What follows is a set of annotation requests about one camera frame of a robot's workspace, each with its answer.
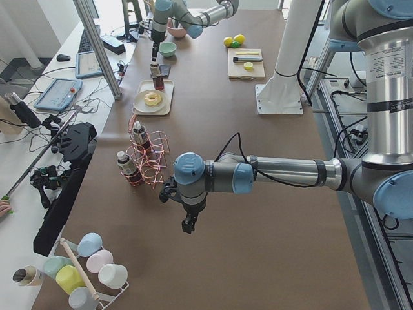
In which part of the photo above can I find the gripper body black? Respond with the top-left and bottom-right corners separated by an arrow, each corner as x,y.
139,19 -> 166,44
159,176 -> 207,223

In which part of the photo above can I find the tea bottle rack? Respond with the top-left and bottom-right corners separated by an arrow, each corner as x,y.
117,151 -> 142,186
150,62 -> 165,90
132,121 -> 150,150

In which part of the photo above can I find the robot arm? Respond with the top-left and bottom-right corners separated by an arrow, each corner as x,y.
150,0 -> 239,62
159,1 -> 412,233

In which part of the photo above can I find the cream serving tray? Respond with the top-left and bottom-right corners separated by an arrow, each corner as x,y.
132,79 -> 174,116

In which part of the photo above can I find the tea bottle rack front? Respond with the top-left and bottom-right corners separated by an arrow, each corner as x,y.
117,151 -> 142,186

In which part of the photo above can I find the person's right hand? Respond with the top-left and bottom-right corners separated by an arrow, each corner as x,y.
0,200 -> 12,218

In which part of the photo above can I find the mint green bowl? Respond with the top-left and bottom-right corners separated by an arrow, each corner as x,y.
159,42 -> 177,57

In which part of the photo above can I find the pink bowl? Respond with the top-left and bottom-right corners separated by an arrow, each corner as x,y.
166,17 -> 187,39

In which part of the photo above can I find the grey folded cloth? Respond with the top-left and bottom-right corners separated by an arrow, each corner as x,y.
159,64 -> 171,78

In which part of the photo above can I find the white round plate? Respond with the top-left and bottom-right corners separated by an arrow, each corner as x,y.
134,90 -> 166,114

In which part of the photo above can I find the glazed yellow donut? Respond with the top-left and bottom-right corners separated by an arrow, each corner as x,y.
144,92 -> 162,107

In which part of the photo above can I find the lower yellow lemon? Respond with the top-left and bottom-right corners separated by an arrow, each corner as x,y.
223,37 -> 234,47

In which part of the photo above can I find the yellow lemon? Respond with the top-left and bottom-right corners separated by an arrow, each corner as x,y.
223,37 -> 234,47
233,34 -> 245,45

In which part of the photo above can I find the black keyboard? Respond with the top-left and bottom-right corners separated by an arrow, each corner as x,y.
77,30 -> 94,53

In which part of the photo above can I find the teach pendant tablet rear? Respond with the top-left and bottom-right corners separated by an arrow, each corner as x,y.
75,51 -> 103,79

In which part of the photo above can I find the teach pendant tablet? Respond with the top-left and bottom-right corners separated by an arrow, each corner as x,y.
75,51 -> 103,79
34,78 -> 83,112

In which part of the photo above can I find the green lime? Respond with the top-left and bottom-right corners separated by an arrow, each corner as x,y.
231,41 -> 241,48

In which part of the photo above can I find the upper yellow lemon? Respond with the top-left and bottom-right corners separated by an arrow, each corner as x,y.
233,34 -> 245,45

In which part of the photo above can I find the yellow plastic knife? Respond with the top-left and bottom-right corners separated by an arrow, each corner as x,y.
236,50 -> 260,55

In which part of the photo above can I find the bamboo cutting board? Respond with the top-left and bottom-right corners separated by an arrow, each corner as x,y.
228,48 -> 265,79

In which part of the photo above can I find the white cup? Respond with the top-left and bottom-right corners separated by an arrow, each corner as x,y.
98,263 -> 128,289

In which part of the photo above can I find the half lemon slice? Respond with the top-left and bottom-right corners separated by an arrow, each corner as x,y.
243,62 -> 254,70

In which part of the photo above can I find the blue cup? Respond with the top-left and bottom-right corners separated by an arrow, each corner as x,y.
77,232 -> 103,257

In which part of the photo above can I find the black computer mouse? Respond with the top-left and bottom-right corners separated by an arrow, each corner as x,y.
56,54 -> 71,62

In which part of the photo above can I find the pink cup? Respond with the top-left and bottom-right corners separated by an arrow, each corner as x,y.
86,249 -> 114,273

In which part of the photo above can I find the black foam case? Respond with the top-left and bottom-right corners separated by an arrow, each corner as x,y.
30,123 -> 97,257

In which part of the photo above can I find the teach pendant tablet front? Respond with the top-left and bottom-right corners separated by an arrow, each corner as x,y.
34,78 -> 83,112

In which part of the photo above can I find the grey cup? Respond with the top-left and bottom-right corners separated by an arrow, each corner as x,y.
68,287 -> 99,310

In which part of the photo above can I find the yellow cup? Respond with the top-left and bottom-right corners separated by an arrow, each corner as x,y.
55,265 -> 86,295

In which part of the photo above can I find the mint cup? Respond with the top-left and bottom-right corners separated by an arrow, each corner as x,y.
43,256 -> 72,280

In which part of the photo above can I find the black flashlight tool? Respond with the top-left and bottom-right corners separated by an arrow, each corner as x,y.
5,92 -> 41,129

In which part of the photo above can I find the paper cup with steel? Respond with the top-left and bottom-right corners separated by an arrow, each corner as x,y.
12,265 -> 44,286

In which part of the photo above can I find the copper wire bottle rack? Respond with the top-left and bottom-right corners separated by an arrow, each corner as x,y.
125,114 -> 170,189

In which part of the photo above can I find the aluminium frame post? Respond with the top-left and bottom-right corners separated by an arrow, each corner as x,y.
73,0 -> 122,100

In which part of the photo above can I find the black gripper device with cables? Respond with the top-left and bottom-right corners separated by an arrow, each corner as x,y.
30,165 -> 72,209

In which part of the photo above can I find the green handled reacher grabber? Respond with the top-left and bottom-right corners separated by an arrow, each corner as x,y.
1,105 -> 93,201

